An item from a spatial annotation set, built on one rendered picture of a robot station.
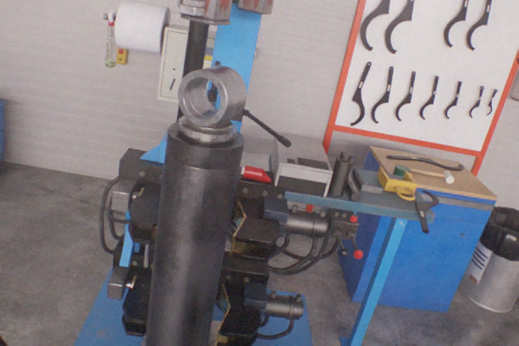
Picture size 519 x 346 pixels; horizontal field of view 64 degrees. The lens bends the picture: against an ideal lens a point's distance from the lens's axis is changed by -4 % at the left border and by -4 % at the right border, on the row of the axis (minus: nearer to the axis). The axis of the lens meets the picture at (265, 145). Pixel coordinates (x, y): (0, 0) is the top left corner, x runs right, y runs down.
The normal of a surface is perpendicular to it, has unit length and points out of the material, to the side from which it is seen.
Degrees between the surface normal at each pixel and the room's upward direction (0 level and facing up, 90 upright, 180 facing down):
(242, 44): 90
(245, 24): 90
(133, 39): 109
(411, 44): 90
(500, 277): 93
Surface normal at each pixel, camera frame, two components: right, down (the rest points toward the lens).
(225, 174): 0.64, 0.39
